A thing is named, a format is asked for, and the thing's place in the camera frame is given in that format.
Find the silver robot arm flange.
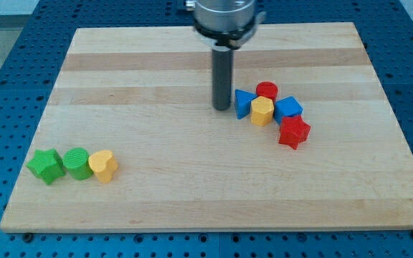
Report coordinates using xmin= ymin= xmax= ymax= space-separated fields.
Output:
xmin=185 ymin=0 xmax=266 ymax=52

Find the red star block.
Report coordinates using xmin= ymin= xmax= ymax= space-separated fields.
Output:
xmin=278 ymin=115 xmax=311 ymax=150

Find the green star block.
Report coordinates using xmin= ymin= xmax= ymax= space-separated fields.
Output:
xmin=26 ymin=148 xmax=66 ymax=185

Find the blue triangle block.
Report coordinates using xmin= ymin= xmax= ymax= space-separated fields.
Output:
xmin=234 ymin=89 xmax=257 ymax=120

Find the yellow hexagon block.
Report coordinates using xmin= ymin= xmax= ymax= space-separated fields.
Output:
xmin=250 ymin=96 xmax=274 ymax=126

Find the red cylinder block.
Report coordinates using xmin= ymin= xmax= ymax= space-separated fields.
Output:
xmin=255 ymin=81 xmax=278 ymax=102

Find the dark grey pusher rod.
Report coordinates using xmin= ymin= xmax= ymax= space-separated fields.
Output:
xmin=212 ymin=49 xmax=233 ymax=110

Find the wooden board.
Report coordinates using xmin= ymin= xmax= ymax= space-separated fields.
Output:
xmin=0 ymin=22 xmax=413 ymax=233

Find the blue cube block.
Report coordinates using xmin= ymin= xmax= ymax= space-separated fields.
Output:
xmin=274 ymin=96 xmax=303 ymax=125

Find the yellow heart block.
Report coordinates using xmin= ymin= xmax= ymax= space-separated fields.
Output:
xmin=88 ymin=150 xmax=118 ymax=183

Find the green cylinder block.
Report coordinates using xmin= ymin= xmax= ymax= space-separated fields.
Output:
xmin=62 ymin=148 xmax=93 ymax=181

